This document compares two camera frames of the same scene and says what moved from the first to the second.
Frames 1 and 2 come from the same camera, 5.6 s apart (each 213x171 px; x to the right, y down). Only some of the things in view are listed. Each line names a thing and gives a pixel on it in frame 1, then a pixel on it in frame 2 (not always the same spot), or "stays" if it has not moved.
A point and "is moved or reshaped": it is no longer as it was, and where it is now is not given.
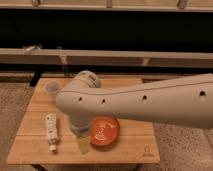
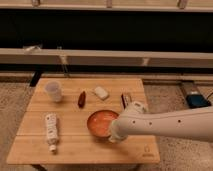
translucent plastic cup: x=52 y=88 stays
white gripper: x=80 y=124 to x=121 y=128
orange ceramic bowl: x=105 y=131 is moved or reshaped
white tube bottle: x=52 y=131 stays
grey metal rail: x=106 y=58 stays
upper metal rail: x=192 y=5 stays
